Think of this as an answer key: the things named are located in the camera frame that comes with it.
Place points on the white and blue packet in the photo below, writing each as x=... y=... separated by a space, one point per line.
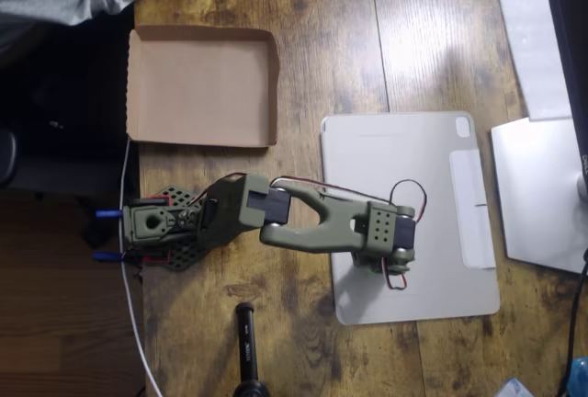
x=514 y=389

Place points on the blue round object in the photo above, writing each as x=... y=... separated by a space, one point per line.
x=580 y=376

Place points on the brown cardboard tray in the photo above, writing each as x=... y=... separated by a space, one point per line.
x=202 y=89

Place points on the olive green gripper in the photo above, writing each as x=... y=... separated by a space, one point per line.
x=373 y=268

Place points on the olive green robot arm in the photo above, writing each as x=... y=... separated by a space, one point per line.
x=321 y=231

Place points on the black computer monitor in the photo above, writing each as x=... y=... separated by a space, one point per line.
x=569 y=25

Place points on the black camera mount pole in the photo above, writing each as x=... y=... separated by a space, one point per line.
x=248 y=346

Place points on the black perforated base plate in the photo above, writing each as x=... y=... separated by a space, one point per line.
x=184 y=257

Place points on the white foam sheet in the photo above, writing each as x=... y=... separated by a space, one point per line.
x=528 y=38

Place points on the silver monitor stand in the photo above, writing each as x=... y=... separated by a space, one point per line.
x=537 y=195

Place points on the black office chair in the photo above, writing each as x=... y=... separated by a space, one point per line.
x=69 y=139

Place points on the tablet in beige case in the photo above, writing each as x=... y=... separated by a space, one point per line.
x=441 y=149

